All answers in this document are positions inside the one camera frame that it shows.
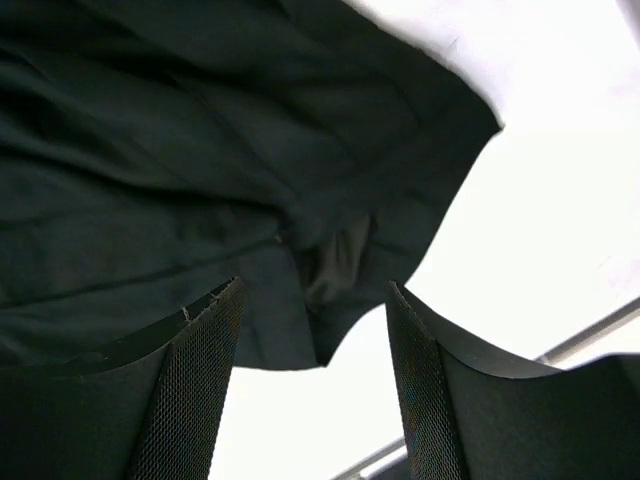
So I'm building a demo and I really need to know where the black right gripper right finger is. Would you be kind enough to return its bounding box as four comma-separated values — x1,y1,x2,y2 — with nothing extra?
386,284,639,480

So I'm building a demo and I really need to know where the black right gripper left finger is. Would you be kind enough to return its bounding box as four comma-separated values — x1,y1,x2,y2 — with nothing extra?
1,278,243,480

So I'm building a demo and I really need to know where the black pleated skirt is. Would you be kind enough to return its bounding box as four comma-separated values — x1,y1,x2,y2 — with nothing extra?
1,1,499,370

